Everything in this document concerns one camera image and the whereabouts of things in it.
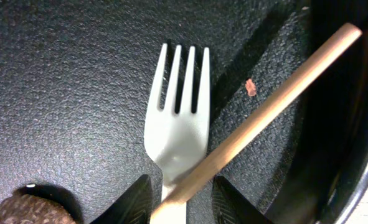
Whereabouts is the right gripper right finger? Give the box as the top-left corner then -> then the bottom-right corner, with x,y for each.
212,176 -> 273,224

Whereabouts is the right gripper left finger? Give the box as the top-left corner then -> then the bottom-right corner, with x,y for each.
91,174 -> 153,224

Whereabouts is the white plastic fork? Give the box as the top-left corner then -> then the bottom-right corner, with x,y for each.
143,42 -> 211,224

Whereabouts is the wooden chopstick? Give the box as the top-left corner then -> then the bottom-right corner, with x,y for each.
151,23 -> 362,223

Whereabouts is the brown walnut shell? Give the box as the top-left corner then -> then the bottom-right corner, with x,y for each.
0,194 -> 76,224

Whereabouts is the round black serving tray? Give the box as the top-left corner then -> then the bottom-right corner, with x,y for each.
0,0 -> 368,223

